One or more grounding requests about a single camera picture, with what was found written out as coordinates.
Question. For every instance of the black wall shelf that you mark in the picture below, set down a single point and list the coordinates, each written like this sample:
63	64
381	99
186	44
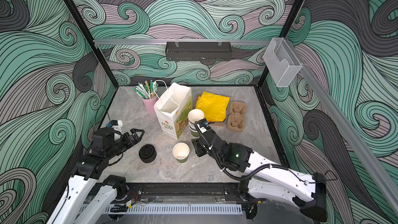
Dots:
198	52

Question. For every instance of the clear acrylic wall pocket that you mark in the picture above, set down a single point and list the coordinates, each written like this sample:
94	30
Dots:
282	61

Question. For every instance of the green paper cup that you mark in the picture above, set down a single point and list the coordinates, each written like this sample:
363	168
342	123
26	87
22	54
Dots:
181	152

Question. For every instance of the brown pulp cup carrier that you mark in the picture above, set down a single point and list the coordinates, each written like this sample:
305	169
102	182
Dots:
236	121

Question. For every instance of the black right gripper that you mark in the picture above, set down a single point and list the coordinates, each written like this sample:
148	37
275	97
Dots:
198	145

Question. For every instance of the pink holder cup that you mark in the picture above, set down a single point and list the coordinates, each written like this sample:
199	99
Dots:
149	104

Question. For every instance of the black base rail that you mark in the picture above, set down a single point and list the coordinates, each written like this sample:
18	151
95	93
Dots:
186	189

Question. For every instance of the white slotted cable duct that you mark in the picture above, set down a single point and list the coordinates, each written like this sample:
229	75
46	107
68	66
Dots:
196	209

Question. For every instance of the aluminium wall rail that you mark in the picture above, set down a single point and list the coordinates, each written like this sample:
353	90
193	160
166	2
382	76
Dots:
143	41

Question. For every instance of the stack of black cup lids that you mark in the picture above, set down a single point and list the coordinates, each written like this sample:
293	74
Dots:
147	153

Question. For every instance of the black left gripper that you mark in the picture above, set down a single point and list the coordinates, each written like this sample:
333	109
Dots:
136	140

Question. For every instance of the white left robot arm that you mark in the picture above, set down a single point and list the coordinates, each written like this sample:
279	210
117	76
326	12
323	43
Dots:
107	143

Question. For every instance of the black cage frame post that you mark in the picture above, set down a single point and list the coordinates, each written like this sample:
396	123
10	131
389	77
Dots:
89	38

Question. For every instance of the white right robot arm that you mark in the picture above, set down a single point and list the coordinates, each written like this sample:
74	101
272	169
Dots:
263	178

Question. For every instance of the stack of green paper cups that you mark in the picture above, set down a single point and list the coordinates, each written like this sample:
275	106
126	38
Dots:
194	116

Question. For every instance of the white green paper bag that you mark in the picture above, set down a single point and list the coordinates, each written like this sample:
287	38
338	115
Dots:
172	108

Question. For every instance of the yellow paper napkin stack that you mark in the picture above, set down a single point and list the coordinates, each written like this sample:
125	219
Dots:
213	106

